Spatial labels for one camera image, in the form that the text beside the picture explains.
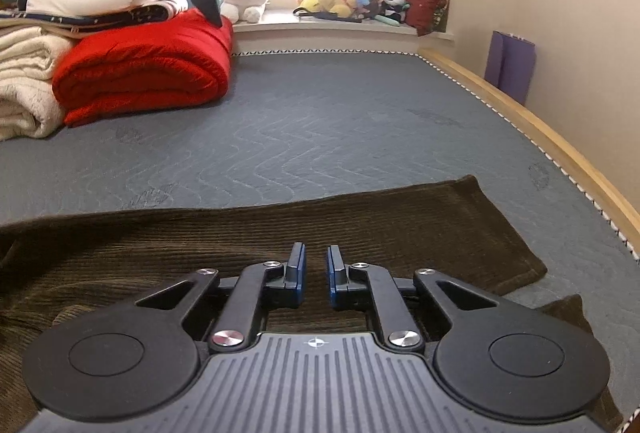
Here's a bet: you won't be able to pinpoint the navy starred blanket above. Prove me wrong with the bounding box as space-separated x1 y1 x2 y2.
0 3 177 33

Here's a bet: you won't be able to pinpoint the red folded quilt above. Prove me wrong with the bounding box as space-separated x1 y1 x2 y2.
52 8 235 128

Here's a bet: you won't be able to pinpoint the dark brown corduroy pants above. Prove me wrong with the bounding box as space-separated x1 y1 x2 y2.
0 174 623 433

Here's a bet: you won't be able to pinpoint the black flat strap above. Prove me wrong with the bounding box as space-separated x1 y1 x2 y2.
293 7 363 23

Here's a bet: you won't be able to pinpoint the grey quilted mattress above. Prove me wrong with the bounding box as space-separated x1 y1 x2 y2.
0 50 640 433

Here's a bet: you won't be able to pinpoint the small yellow bear plush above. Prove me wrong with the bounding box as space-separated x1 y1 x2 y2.
320 0 358 17

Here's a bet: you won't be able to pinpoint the purple rolled mat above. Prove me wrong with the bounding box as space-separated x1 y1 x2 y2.
484 30 537 106

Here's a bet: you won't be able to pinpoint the cream fleece blanket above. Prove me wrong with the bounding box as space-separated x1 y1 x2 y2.
0 26 76 142

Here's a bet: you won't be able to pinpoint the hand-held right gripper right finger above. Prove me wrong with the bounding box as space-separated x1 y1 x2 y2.
326 244 501 355

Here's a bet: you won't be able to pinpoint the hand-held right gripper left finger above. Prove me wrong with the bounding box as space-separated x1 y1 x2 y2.
135 242 307 355

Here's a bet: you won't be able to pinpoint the wooden bed frame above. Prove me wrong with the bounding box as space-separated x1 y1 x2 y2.
419 47 640 259

